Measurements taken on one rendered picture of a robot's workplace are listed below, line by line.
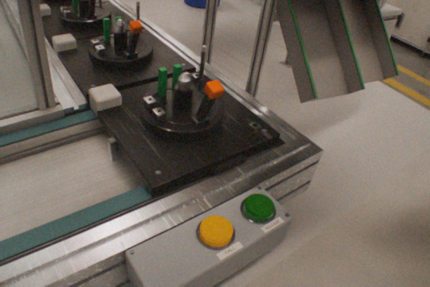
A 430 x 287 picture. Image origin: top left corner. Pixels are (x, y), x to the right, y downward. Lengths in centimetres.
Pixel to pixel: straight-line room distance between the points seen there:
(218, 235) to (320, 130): 47
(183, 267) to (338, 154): 47
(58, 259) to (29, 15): 35
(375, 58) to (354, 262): 47
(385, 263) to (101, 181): 47
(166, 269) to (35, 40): 39
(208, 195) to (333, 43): 42
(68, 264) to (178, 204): 15
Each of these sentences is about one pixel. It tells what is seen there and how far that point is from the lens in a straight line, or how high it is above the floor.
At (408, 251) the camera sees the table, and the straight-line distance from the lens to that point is 66.
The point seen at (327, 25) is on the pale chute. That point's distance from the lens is 74.
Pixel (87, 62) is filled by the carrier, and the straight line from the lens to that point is 75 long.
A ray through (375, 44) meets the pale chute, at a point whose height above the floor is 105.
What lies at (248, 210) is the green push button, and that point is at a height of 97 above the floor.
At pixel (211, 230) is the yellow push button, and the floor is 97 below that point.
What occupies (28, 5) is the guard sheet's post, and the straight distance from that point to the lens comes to 56.
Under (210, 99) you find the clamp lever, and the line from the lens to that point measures 47.
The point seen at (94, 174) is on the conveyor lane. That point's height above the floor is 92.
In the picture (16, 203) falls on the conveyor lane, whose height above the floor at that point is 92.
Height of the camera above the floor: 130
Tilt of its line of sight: 37 degrees down
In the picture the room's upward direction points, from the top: 8 degrees clockwise
